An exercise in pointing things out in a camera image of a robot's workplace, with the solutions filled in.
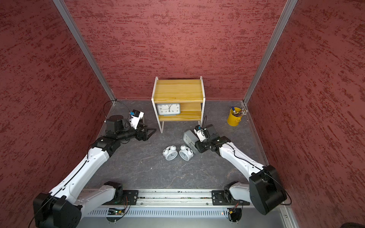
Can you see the yellow pen bucket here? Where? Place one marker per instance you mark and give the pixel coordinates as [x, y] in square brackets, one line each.
[232, 120]

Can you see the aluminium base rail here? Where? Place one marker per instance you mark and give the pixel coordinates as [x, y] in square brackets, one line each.
[185, 208]

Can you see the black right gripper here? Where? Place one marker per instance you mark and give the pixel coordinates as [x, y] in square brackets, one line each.
[198, 146]

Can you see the left aluminium corner post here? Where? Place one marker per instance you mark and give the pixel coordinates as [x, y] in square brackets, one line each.
[66, 16]

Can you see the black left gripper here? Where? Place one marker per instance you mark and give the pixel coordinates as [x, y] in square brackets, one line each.
[145, 137]

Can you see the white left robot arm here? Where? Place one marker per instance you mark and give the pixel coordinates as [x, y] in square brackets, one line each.
[62, 207]

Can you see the right aluminium corner post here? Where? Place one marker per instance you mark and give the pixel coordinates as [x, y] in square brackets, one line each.
[279, 28]

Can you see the white twin-bell alarm clock right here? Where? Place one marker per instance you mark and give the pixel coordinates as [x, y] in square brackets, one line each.
[186, 153]

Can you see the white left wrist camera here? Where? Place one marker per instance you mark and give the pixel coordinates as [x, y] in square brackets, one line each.
[136, 119]

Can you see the pens in bucket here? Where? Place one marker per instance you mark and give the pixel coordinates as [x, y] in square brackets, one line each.
[237, 112]

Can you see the white twin-bell alarm clock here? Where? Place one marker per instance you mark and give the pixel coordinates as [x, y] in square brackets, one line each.
[186, 153]
[170, 152]

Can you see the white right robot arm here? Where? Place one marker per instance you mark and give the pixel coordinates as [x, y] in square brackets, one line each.
[265, 191]

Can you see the white wooden two-tier shelf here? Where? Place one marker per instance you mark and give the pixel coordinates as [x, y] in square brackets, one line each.
[189, 93]

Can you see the white twin-bell alarm clock left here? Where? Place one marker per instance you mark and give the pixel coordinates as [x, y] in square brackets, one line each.
[170, 152]

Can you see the aluminium corner post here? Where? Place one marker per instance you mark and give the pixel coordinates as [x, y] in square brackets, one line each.
[279, 28]
[66, 16]

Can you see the grey rectangular alarm clock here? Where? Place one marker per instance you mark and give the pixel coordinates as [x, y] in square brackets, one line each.
[168, 109]
[190, 139]

